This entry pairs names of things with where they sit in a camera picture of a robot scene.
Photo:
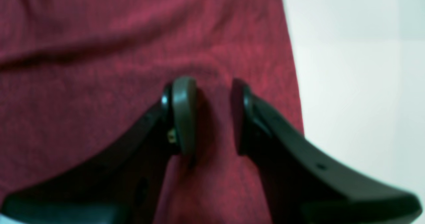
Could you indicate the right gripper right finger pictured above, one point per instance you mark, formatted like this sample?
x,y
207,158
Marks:
x,y
302,184

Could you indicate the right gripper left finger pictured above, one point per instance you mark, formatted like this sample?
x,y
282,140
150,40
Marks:
x,y
121,184

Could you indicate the dark red t-shirt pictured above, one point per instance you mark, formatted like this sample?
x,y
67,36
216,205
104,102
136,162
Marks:
x,y
75,74

